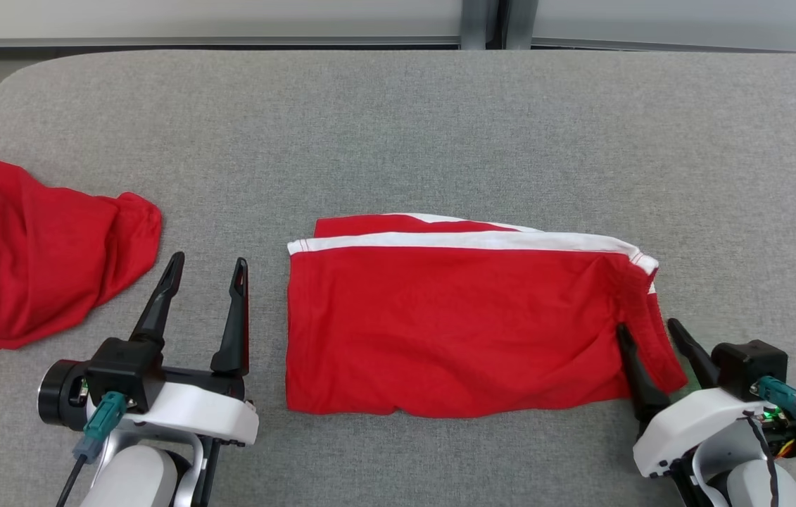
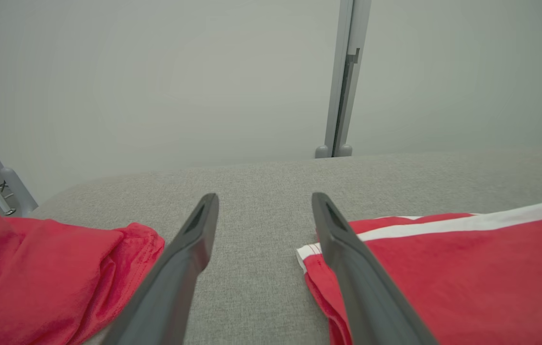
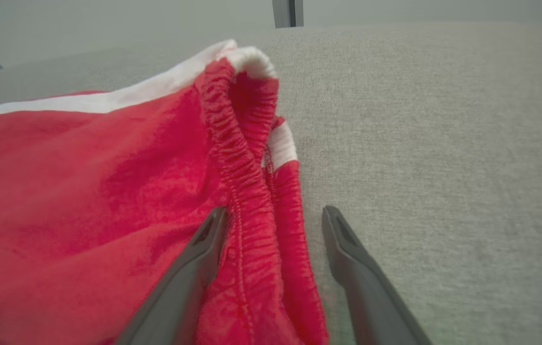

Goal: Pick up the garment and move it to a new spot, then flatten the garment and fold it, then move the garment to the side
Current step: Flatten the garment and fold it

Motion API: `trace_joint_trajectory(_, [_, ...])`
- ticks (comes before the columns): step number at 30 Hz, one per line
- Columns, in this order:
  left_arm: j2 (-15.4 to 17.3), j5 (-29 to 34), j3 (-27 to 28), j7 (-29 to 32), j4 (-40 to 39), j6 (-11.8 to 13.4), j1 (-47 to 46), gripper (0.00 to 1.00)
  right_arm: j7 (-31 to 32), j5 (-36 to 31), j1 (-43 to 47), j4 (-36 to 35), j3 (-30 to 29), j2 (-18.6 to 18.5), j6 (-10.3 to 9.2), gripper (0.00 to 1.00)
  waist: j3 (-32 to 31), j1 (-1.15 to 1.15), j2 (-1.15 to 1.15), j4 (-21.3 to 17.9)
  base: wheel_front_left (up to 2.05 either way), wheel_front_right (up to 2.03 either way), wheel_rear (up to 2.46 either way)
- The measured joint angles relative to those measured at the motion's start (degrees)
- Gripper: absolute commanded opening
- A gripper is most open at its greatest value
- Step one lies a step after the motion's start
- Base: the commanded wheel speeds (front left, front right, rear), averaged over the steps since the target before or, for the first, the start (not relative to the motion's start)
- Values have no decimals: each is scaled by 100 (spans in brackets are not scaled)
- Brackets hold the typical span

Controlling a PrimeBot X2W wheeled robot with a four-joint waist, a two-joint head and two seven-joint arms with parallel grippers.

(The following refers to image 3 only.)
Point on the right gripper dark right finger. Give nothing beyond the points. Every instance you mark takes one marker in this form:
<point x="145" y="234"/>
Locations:
<point x="371" y="306"/>

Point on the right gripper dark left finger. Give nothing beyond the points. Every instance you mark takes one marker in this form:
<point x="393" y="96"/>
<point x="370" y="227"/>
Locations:
<point x="175" y="306"/>

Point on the red shorts with white stripe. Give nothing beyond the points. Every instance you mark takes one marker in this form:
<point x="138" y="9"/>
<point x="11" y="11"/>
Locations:
<point x="84" y="191"/>

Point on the grey fabric sofa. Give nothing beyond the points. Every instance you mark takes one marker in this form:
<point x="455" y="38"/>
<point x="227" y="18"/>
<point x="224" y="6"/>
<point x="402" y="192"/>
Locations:
<point x="443" y="167"/>

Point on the dark grey partition frame post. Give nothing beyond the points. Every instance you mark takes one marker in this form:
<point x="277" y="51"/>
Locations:
<point x="287" y="12"/>

